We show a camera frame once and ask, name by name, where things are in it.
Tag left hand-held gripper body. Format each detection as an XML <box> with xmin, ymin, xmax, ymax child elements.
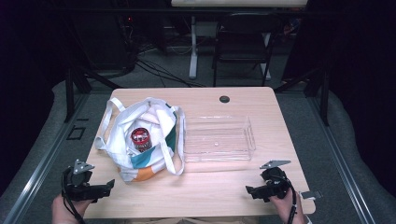
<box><xmin>61</xmin><ymin>159</ymin><xmax>101</xmax><ymax>203</ymax></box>

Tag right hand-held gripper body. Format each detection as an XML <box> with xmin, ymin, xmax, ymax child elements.
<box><xmin>259</xmin><ymin>160</ymin><xmax>295</xmax><ymax>202</ymax></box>

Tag person's right hand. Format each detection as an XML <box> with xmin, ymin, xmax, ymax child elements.
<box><xmin>268</xmin><ymin>188</ymin><xmax>308</xmax><ymax>224</ymax></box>

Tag person's left hand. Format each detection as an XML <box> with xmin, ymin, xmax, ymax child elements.
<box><xmin>50</xmin><ymin>193</ymin><xmax>94</xmax><ymax>224</ymax></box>

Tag red can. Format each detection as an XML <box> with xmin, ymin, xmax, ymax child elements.
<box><xmin>130</xmin><ymin>127</ymin><xmax>153</xmax><ymax>153</ymax></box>

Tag clear plastic tray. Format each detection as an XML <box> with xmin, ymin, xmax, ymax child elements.
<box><xmin>182</xmin><ymin>115</ymin><xmax>257</xmax><ymax>163</ymax></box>

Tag white tote bag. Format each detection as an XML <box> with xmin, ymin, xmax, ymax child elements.
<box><xmin>93</xmin><ymin>96</ymin><xmax>187</xmax><ymax>184</ymax></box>

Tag black metal stand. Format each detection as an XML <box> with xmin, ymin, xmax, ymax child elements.
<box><xmin>64</xmin><ymin>63</ymin><xmax>124</xmax><ymax>123</ymax></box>
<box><xmin>274</xmin><ymin>63</ymin><xmax>332</xmax><ymax>127</ymax></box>

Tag black folding chair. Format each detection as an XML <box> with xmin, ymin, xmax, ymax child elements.
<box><xmin>212</xmin><ymin>12</ymin><xmax>283</xmax><ymax>88</ymax></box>

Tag white desk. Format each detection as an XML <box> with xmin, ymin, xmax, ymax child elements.
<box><xmin>170</xmin><ymin>0</ymin><xmax>309</xmax><ymax>80</ymax></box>

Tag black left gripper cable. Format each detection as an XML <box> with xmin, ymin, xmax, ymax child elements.
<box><xmin>61</xmin><ymin>169</ymin><xmax>87</xmax><ymax>224</ymax></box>

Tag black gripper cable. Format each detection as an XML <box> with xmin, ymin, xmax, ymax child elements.
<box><xmin>278</xmin><ymin>175</ymin><xmax>298</xmax><ymax>224</ymax></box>
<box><xmin>61</xmin><ymin>169</ymin><xmax>87</xmax><ymax>224</ymax></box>

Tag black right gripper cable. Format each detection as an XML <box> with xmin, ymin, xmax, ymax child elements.
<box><xmin>278</xmin><ymin>175</ymin><xmax>298</xmax><ymax>224</ymax></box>

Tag aluminium floor rail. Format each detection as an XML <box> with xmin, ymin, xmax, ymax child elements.
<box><xmin>306</xmin><ymin>92</ymin><xmax>377</xmax><ymax>224</ymax></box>
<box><xmin>2</xmin><ymin>92</ymin><xmax>92</xmax><ymax>224</ymax></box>

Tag black floor cables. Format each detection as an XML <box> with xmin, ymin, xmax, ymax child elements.
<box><xmin>124</xmin><ymin>40</ymin><xmax>206</xmax><ymax>89</ymax></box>

